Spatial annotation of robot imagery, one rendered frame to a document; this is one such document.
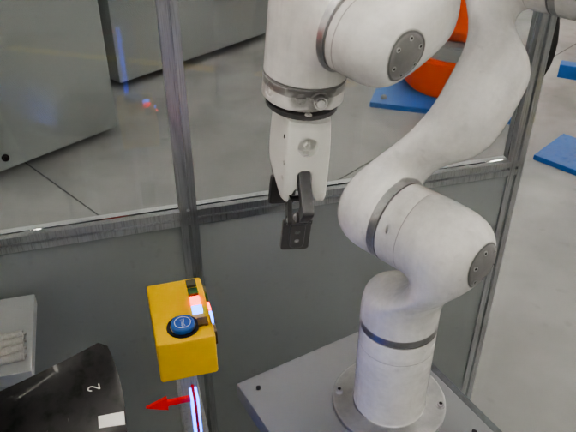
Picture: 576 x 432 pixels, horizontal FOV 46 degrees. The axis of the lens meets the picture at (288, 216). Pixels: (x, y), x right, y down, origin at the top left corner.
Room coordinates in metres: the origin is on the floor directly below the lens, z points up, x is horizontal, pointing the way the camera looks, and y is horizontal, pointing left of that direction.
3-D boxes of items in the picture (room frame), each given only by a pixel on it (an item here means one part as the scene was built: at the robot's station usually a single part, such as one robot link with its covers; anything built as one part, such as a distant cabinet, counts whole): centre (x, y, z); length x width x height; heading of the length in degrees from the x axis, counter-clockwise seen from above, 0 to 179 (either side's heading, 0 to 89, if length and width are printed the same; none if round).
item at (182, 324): (0.85, 0.18, 1.08); 0.04 x 0.04 x 0.02
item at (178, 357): (0.89, 0.19, 1.02); 0.16 x 0.10 x 0.11; 15
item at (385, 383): (0.77, -0.17, 1.06); 0.19 x 0.19 x 0.18
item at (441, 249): (0.75, -0.19, 1.27); 0.19 x 0.12 x 0.24; 43
